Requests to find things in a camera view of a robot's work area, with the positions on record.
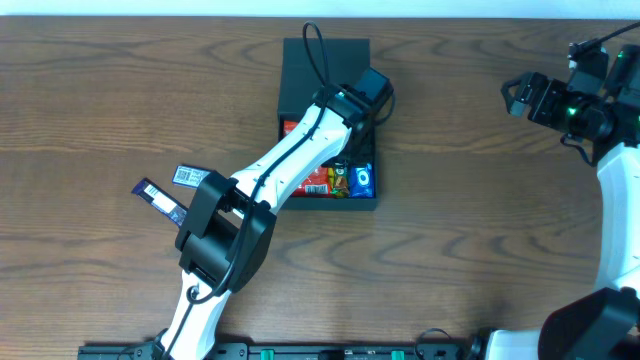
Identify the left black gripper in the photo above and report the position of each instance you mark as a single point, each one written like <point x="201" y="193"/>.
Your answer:
<point x="368" y="153"/>

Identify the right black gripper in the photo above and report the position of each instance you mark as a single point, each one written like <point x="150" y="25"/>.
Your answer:
<point x="538" y="97"/>

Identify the blue Oreo cookie pack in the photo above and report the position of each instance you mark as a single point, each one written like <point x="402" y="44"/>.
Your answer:
<point x="361" y="181"/>

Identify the red KitKat bar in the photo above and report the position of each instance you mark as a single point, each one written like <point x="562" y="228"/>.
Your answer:
<point x="340" y="185"/>

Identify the red Hacks candy bag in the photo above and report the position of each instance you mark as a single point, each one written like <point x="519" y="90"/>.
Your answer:
<point x="318" y="184"/>

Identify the dark green box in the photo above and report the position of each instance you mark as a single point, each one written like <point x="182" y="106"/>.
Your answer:
<point x="301" y="66"/>

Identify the small blue candy bar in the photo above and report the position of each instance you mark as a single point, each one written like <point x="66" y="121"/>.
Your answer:
<point x="189" y="176"/>

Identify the long dark blue chocolate bar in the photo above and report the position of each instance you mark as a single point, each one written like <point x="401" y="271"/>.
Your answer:
<point x="159" y="199"/>

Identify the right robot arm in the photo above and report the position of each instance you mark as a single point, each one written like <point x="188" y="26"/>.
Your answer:
<point x="605" y="323"/>

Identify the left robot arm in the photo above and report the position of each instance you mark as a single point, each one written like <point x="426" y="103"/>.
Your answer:
<point x="228" y="226"/>

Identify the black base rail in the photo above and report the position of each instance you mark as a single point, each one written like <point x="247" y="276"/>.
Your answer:
<point x="242" y="351"/>

